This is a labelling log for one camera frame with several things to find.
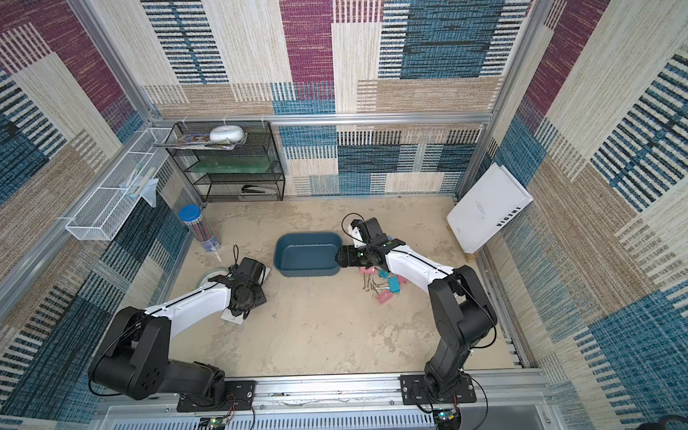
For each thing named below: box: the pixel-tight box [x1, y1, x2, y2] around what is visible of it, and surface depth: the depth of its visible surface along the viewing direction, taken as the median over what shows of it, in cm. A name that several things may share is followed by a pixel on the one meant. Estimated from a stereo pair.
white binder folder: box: [446, 163, 534, 255], surface depth 89 cm
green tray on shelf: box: [189, 154, 273, 174], surface depth 101 cm
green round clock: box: [195, 268, 230, 292], surface depth 96 cm
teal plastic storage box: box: [274, 232, 344, 277], surface depth 104 cm
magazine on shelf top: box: [152, 132, 249, 150], surface depth 88 cm
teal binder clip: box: [387, 275, 401, 293], surface depth 95 cm
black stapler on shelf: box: [240, 184, 277, 194], surface depth 111 cm
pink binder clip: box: [376, 289, 394, 304], surface depth 93 cm
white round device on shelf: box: [209, 125, 245, 145], surface depth 91 cm
